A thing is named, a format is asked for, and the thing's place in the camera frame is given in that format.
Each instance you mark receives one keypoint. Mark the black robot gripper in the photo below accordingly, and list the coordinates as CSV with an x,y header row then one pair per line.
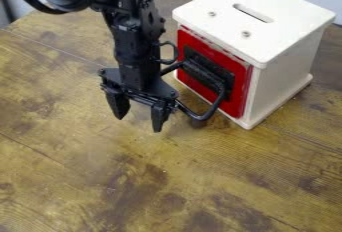
x,y
135,80

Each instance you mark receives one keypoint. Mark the red drawer with black handle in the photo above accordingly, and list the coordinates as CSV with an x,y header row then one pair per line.
x,y
214,73

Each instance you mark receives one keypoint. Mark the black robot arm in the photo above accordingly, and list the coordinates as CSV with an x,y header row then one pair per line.
x,y
112,9

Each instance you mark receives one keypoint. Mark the white wooden drawer box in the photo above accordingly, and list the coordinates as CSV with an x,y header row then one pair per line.
x,y
263,40

